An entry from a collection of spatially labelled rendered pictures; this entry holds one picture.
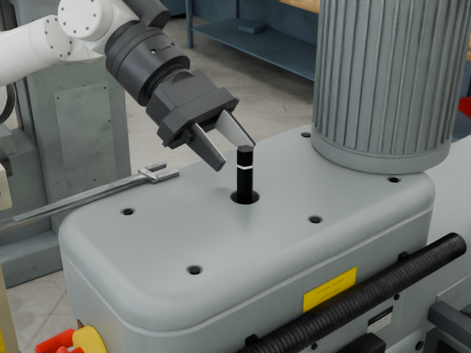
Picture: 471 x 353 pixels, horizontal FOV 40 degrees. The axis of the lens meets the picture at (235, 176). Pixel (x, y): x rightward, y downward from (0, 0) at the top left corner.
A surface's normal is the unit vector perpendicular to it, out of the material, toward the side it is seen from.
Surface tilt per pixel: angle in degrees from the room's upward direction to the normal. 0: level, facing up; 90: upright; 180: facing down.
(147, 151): 0
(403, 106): 90
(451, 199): 0
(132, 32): 41
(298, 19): 90
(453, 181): 0
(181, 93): 30
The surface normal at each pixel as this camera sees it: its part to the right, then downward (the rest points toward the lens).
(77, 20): -0.37, 0.05
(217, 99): 0.39, -0.59
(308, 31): -0.79, 0.30
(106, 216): 0.00, -0.87
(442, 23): 0.40, 0.45
